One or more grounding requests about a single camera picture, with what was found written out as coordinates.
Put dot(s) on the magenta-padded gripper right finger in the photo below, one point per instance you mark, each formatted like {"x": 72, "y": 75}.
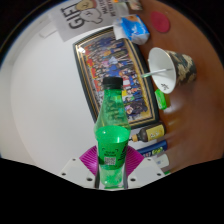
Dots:
{"x": 146, "y": 170}

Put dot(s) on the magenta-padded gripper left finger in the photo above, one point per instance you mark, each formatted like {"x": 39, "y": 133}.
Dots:
{"x": 76, "y": 170}

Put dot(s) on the green plastic drink bottle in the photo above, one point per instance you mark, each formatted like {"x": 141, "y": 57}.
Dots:
{"x": 112, "y": 140}

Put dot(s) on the dark blue pump bottle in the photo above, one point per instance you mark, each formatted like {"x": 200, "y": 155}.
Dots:
{"x": 155, "y": 148}

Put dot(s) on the dark pump bottle yellow label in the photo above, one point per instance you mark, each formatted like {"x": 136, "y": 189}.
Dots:
{"x": 151, "y": 132}

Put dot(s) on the small green packet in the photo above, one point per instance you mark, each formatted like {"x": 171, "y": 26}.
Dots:
{"x": 160, "y": 99}

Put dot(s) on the white stirrer stick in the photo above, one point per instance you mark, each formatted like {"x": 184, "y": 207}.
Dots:
{"x": 156, "y": 72}

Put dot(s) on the camouflage print paper cup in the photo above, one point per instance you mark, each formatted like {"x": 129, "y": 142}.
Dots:
{"x": 181, "y": 68}

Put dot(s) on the framed group picture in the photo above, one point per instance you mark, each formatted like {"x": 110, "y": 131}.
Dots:
{"x": 113, "y": 63}

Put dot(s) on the blue white tissue pack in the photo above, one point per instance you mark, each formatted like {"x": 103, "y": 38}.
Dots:
{"x": 133, "y": 28}

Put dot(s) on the flat round red coaster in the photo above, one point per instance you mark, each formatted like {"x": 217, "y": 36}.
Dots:
{"x": 160, "y": 21}

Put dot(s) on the white printed gift bag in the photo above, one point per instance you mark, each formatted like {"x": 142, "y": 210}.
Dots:
{"x": 76, "y": 18}

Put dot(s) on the small beige box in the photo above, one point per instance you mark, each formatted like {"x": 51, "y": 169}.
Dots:
{"x": 135, "y": 4}

